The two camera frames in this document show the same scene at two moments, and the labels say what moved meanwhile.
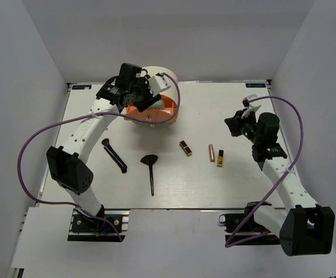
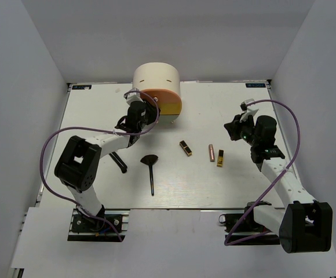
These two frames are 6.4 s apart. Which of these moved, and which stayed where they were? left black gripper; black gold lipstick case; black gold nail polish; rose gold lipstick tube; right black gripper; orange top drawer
Moved: orange top drawer; left black gripper
Stayed: black gold lipstick case; right black gripper; black gold nail polish; rose gold lipstick tube
